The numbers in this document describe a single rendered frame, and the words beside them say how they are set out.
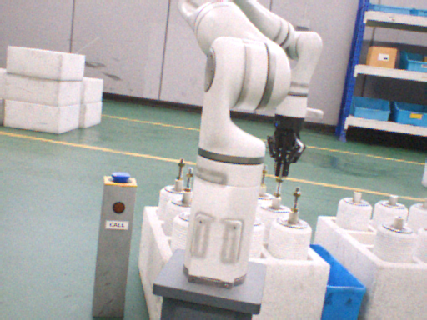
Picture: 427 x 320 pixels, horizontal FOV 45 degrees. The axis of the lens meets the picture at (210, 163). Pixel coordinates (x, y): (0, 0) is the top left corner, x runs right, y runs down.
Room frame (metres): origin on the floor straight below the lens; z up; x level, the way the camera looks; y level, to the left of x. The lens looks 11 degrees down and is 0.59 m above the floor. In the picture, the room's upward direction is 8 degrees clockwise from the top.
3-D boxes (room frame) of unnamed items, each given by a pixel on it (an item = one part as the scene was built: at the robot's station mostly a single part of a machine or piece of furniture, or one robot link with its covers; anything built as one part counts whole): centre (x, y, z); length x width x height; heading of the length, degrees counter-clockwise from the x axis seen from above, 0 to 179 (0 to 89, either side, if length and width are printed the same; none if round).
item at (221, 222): (0.70, -0.03, 0.39); 0.09 x 0.09 x 0.17; 82
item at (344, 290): (1.29, -0.33, 0.06); 0.30 x 0.11 x 0.12; 12
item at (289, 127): (1.29, -0.18, 0.45); 0.08 x 0.08 x 0.09
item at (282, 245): (1.17, -0.21, 0.16); 0.10 x 0.10 x 0.18
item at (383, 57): (5.48, -1.62, 0.89); 0.31 x 0.24 x 0.20; 172
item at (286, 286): (1.26, -0.07, 0.09); 0.39 x 0.39 x 0.18; 14
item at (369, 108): (5.56, -1.62, 0.36); 0.50 x 0.38 x 0.21; 173
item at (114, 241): (1.11, 0.19, 0.16); 0.07 x 0.07 x 0.31; 14
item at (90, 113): (4.05, 1.16, 0.09); 0.39 x 0.39 x 0.18; 85
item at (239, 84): (0.70, -0.03, 0.54); 0.09 x 0.09 x 0.17; 14
